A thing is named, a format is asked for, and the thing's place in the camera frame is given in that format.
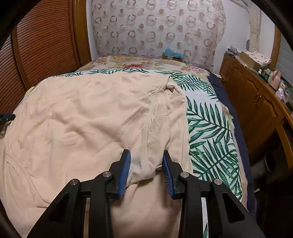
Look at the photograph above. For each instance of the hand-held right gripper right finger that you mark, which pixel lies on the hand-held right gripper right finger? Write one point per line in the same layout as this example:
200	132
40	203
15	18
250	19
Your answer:
168	176

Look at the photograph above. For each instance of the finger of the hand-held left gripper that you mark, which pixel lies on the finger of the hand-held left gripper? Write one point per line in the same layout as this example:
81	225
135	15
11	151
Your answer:
5	113
9	117

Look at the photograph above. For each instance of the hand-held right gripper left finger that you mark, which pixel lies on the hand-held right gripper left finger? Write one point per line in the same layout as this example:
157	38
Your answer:
123	176

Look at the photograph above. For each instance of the beige printed t-shirt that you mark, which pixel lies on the beige printed t-shirt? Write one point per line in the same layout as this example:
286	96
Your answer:
91	119

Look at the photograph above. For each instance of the green leaf print blanket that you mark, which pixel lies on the green leaf print blanket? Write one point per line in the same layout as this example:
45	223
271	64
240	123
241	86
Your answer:
206	128

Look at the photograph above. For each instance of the wooden louvered wardrobe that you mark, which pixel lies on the wooden louvered wardrobe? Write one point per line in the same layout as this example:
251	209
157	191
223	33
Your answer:
45	45

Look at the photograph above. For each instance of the dark blue mattress cover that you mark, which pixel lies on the dark blue mattress cover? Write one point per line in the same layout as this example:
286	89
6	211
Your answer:
240	141

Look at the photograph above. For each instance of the grey pipe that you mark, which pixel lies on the grey pipe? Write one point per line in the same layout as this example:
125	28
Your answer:
261	166

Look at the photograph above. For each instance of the floral pillow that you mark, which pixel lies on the floral pillow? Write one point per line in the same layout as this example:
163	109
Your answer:
142	64

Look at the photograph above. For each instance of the wooden sideboard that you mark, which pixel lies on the wooden sideboard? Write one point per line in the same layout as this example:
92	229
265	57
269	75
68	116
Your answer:
251	98

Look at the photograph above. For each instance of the blue packet box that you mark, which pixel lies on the blue packet box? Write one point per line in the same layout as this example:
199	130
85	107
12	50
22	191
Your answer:
172	55

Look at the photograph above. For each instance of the purple tissue box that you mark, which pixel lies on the purple tissue box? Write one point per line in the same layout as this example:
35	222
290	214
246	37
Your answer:
281	95

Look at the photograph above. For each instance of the small purple box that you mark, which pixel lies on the small purple box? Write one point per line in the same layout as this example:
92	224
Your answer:
233	49

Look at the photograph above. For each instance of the pink bottle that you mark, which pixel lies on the pink bottle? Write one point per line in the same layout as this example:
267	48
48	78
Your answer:
275	80

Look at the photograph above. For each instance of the cardboard box with cloth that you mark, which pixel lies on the cardboard box with cloth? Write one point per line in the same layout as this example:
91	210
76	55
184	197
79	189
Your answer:
258	58

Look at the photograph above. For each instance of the circle print sheer curtain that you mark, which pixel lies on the circle print sheer curtain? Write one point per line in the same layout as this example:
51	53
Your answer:
148	27

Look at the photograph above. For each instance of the small desk fan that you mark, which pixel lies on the small desk fan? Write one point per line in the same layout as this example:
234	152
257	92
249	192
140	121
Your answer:
248	44

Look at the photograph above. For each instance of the grey window blind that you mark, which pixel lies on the grey window blind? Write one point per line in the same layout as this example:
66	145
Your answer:
286	57

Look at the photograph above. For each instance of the cream lace curtain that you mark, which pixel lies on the cream lace curtain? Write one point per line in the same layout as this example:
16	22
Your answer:
255	27

